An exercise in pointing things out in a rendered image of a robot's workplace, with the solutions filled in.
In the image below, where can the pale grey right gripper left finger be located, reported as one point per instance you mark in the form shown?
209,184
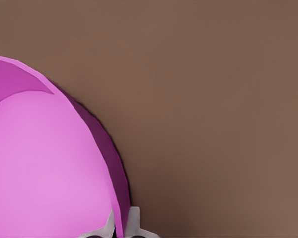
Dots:
107,227

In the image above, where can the pink plate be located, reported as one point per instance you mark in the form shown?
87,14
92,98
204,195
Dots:
44,158

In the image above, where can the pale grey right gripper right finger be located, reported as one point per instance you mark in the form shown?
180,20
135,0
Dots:
134,224

